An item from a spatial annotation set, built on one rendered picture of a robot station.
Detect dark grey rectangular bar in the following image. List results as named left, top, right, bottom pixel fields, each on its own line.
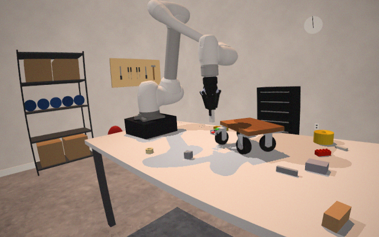
left=276, top=165, right=298, bottom=177

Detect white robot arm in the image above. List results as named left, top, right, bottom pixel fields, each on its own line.
left=133, top=0, right=238, bottom=122

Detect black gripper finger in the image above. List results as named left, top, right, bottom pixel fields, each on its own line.
left=212, top=88, right=221, bottom=122
left=200, top=88, right=213, bottom=122

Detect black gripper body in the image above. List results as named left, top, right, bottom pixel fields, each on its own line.
left=203, top=77, right=218, bottom=95

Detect yellow short cylinder with center hole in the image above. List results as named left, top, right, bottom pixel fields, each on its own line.
left=314, top=130, right=334, bottom=145

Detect brown block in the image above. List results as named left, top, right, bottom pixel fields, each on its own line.
left=322, top=201, right=352, bottom=233

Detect brown wooden dolly with caster wheels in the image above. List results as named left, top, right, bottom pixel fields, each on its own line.
left=210, top=118, right=285, bottom=154

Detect red toy brick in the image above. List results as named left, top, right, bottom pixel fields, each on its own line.
left=315, top=149, right=331, bottom=157

